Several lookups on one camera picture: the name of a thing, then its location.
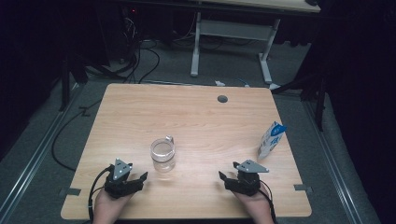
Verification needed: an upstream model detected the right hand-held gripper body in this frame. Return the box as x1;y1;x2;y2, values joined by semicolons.
224;159;270;197

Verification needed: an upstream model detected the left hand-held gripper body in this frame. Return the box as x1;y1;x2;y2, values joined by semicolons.
104;158;144;200

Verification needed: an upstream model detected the clear glass jar with hinged lid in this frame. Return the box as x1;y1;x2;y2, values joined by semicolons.
149;134;177;174

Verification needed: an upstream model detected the white and blue pouch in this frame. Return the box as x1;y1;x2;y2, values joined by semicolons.
257;120;288;161

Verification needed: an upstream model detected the person's left hand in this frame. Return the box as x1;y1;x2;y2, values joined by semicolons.
92;189;134;224

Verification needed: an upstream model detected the person's right hand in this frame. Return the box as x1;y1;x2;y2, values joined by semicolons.
233;186;276;224

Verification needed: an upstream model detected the black stand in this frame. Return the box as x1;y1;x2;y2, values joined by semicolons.
58;55;89;112
271;72;329;133

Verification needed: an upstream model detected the grey-framed desk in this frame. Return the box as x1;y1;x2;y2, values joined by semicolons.
190;0;321;87

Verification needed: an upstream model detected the dark equipment with red light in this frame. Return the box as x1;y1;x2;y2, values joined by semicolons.
120;4;142;63

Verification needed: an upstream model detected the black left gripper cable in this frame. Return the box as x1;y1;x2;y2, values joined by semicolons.
88;166;114;224

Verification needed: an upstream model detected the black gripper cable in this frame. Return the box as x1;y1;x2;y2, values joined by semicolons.
258;180;278;224
88;166;114;224

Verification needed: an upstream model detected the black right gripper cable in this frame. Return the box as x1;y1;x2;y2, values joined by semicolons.
258;180;278;224

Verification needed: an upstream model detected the long black floor cable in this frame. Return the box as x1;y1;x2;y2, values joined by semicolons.
50;98;105;173

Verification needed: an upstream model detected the metal floor rail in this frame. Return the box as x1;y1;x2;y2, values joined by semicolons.
302;100;366;224
0;83;84;220

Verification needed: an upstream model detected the looped black floor cable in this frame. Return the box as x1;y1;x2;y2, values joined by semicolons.
137;46;162;84

